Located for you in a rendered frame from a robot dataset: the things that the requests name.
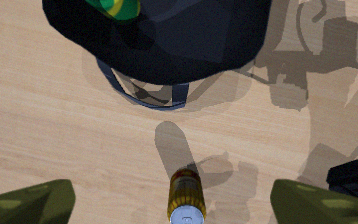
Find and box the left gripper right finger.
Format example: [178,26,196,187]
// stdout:
[270,179,358,224]

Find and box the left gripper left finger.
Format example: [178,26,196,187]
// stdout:
[0,179,76,224]

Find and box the green and yellow drink can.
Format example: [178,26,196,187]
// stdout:
[85,0,140,25]

